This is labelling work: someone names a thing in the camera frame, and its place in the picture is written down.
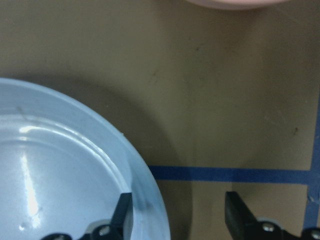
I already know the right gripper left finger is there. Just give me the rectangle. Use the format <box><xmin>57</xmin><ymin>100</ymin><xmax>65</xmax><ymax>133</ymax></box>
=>
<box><xmin>44</xmin><ymin>191</ymin><xmax>133</xmax><ymax>240</ymax></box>

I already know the pink bowl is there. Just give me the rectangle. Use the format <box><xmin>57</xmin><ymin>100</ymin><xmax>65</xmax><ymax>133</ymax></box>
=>
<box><xmin>187</xmin><ymin>0</ymin><xmax>287</xmax><ymax>10</ymax></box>

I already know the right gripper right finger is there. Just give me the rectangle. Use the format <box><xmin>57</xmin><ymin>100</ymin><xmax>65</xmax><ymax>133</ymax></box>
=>
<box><xmin>224</xmin><ymin>191</ymin><xmax>320</xmax><ymax>240</ymax></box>

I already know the blue plate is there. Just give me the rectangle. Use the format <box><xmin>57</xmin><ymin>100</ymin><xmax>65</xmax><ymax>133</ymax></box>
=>
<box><xmin>0</xmin><ymin>78</ymin><xmax>171</xmax><ymax>240</ymax></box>

